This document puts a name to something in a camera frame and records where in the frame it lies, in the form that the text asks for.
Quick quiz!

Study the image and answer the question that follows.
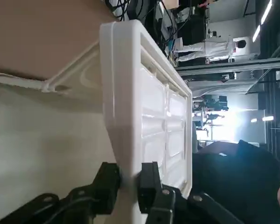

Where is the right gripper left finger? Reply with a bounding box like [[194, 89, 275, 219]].
[[0, 162, 121, 224]]

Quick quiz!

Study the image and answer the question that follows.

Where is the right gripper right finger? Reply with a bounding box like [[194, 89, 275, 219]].
[[139, 161, 243, 224]]

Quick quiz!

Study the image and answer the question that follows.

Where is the white folding storage box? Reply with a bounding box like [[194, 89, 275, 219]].
[[0, 20, 193, 224]]

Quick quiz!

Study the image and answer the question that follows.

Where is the person in white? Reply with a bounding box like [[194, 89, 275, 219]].
[[172, 35, 248, 63]]

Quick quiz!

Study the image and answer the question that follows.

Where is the ceiling light strip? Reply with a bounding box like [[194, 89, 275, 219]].
[[253, 0, 274, 43]]

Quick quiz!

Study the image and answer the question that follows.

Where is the aluminium frame beam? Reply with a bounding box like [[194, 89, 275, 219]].
[[177, 61, 280, 77]]

